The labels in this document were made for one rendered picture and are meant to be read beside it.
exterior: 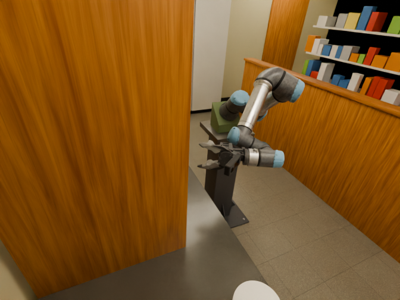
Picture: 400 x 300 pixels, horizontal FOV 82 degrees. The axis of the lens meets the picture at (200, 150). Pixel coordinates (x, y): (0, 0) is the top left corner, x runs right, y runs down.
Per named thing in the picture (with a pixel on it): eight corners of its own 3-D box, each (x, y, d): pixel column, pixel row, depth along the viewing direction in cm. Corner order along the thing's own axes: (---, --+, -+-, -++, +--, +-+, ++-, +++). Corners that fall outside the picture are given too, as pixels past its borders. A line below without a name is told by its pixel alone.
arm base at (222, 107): (235, 103, 179) (241, 96, 170) (239, 121, 174) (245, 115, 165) (217, 103, 174) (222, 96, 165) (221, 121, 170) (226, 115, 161)
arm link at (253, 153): (256, 169, 97) (259, 153, 93) (245, 169, 97) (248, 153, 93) (253, 159, 103) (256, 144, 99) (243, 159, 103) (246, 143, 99)
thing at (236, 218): (225, 190, 258) (236, 116, 210) (249, 222, 221) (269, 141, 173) (184, 201, 240) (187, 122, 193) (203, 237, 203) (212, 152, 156)
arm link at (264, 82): (268, 53, 114) (231, 136, 99) (286, 65, 115) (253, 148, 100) (256, 66, 125) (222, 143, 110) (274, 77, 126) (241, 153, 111)
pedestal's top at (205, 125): (233, 121, 201) (233, 116, 199) (254, 137, 177) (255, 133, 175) (199, 125, 190) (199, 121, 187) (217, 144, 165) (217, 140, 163)
